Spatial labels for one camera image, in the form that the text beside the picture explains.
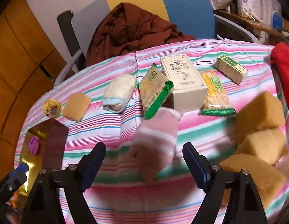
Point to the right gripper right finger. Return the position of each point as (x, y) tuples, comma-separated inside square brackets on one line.
[(244, 204)]

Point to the small yellow sponge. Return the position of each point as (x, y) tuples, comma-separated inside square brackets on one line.
[(76, 107)]

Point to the dark red jacket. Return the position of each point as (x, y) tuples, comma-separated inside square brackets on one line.
[(129, 28)]

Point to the wooden side shelf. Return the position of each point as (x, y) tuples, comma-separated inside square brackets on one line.
[(267, 35)]

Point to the striped pink green tablecloth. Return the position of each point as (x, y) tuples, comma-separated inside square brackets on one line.
[(118, 194)]

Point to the pink striped sock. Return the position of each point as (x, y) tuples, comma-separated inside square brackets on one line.
[(154, 142)]

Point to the white tissue pack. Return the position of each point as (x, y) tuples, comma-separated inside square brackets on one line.
[(244, 8)]

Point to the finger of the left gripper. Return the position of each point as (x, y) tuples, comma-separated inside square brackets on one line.
[(13, 181)]

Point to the red cloth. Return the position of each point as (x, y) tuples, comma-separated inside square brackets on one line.
[(280, 57)]

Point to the blue round object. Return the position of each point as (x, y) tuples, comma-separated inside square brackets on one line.
[(277, 20)]

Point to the yellow green cracker packet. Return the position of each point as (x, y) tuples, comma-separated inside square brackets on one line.
[(216, 102)]

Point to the beige medicine box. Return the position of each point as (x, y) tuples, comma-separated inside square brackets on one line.
[(189, 88)]

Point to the purple wrapper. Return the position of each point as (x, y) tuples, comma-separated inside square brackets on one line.
[(33, 145)]

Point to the gold shiny box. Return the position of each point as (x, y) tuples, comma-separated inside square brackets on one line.
[(52, 137)]

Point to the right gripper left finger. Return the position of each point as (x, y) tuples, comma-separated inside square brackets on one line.
[(43, 204)]

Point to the small green white box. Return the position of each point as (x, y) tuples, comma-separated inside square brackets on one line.
[(232, 69)]

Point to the grey yellow blue chair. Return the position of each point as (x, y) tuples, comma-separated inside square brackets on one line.
[(191, 16)]

